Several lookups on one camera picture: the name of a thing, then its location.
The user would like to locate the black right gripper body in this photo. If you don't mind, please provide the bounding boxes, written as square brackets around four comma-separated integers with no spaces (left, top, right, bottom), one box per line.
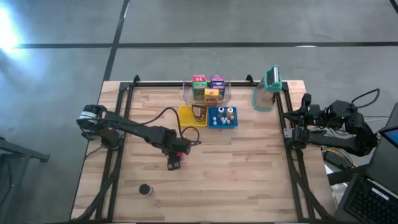
[297,105,325,126]

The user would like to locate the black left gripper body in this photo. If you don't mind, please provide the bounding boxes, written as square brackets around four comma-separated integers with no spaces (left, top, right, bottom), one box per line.
[169,138,192,156]

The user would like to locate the brown stand-up pouch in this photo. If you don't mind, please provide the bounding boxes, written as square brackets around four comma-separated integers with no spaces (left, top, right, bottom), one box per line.
[191,105,208,123]

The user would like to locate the blue slotted plastic basket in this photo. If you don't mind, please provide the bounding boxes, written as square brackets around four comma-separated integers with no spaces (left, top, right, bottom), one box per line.
[207,106,239,129]

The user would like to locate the green cereal box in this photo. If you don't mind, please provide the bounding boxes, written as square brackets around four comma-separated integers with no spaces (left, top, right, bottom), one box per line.
[192,81,208,101]

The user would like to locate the yellow and red box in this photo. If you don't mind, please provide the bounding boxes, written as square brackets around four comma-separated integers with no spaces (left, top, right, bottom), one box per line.
[204,88,220,105]

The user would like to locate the blue Frosted Flakes box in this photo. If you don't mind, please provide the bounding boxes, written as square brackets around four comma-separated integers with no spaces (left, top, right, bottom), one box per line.
[212,81,226,100]

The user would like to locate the yellow slotted plastic basket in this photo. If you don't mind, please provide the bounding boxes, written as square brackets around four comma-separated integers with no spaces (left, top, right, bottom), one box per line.
[177,105,208,128]

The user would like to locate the black power strip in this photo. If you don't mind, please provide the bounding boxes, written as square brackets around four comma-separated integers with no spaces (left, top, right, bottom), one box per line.
[323,151,346,169]

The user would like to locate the clear plastic bin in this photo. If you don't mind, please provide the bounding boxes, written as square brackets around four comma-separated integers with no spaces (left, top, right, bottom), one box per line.
[182,79,233,107]

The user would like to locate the dark jar black lid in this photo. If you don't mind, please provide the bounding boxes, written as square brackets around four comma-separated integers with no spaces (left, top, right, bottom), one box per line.
[139,183,154,197]

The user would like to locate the blue screen monitor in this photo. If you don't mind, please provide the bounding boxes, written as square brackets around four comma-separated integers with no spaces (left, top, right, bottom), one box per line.
[379,125,398,149]

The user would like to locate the grey laptop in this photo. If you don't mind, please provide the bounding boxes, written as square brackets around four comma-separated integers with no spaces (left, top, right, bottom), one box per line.
[334,102,398,224]

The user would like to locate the black equipment stand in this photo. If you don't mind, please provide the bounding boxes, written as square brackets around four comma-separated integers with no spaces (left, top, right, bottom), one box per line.
[0,136,50,224]

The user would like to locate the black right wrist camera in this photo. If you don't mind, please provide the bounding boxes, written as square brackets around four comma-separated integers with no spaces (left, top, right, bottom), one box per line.
[300,93,312,109]

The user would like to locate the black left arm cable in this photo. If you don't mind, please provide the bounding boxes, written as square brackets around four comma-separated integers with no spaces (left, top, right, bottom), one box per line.
[139,106,202,147]

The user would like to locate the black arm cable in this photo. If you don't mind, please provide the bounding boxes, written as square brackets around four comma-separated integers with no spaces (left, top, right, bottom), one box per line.
[139,106,202,147]
[350,88,381,108]

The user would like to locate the yellow floor cable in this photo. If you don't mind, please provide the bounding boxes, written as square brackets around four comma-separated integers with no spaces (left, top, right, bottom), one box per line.
[323,147,357,167]

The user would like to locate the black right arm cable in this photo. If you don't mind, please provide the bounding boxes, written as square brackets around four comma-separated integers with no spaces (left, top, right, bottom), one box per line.
[350,88,381,108]

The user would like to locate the white floor cable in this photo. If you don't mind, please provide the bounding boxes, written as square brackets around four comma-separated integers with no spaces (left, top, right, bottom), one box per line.
[363,116,389,124]

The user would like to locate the black aluminium rig frame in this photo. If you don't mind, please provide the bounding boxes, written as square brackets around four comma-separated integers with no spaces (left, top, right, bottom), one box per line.
[71,74,335,224]

